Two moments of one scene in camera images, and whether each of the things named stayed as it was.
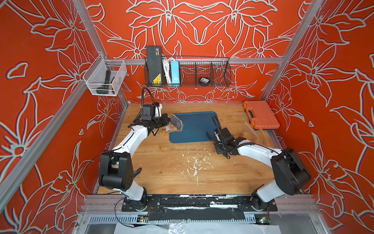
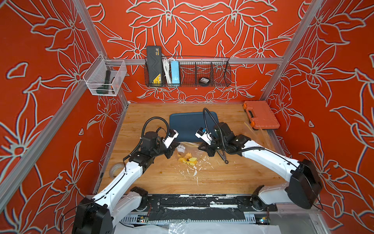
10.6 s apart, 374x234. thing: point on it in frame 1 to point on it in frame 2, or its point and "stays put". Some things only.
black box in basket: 154,64 stays put
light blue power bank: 175,66 stays put
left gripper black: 164,116 to 170,149
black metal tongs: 210,138 to 223,157
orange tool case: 260,115 stays put
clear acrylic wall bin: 104,77 stays put
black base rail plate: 199,207 stays put
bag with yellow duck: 176,124 to 188,154
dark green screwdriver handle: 104,89 stays put
